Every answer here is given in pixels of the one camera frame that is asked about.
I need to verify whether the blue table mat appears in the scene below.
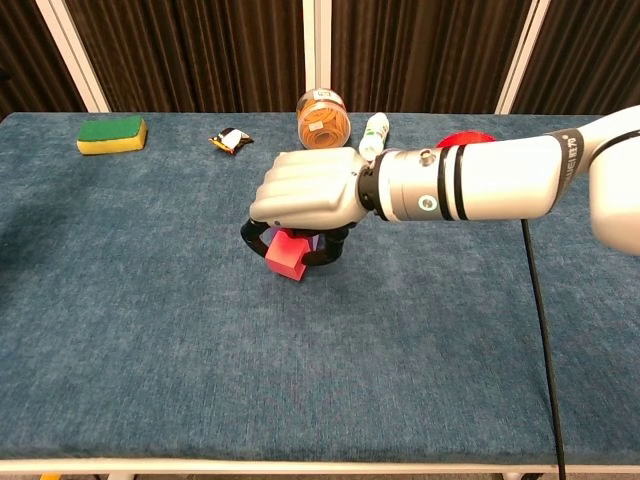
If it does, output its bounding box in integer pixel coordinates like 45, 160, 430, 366
0, 112, 640, 464

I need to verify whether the red tape roll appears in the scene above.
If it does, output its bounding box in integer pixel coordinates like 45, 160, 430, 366
435, 130, 499, 150

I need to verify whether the green yellow sponge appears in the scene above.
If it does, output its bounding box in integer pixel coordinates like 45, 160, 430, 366
76, 115, 150, 156

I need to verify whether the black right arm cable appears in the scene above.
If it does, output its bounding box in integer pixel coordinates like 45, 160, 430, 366
521, 218, 569, 480

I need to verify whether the small penguin figure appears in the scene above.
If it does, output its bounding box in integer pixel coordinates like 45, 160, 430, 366
208, 127, 255, 156

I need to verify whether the dark curtain partition panel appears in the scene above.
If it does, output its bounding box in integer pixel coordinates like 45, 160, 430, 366
37, 0, 321, 115
0, 0, 111, 121
494, 0, 640, 117
314, 0, 551, 115

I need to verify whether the small white bottle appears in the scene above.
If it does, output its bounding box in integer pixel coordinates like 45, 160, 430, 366
358, 112, 390, 162

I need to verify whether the purple cube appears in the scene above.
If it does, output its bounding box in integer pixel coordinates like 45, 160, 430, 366
269, 227, 322, 255

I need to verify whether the clear jar of rubber bands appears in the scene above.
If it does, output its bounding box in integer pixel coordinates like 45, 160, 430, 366
296, 88, 350, 150

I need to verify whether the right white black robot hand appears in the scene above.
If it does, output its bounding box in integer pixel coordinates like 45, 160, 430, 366
239, 148, 374, 270

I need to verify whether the small red cube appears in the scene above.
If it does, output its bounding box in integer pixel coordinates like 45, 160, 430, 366
264, 228, 309, 282

